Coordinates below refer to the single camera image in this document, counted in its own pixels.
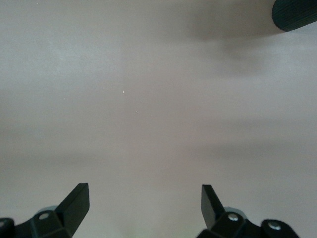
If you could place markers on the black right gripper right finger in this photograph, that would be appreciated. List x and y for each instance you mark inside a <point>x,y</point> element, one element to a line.
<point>213,210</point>

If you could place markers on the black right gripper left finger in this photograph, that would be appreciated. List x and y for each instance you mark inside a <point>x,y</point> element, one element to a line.
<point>67,213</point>

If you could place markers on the black ribbed cylinder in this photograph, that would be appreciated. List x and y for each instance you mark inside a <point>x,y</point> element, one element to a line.
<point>294,15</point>

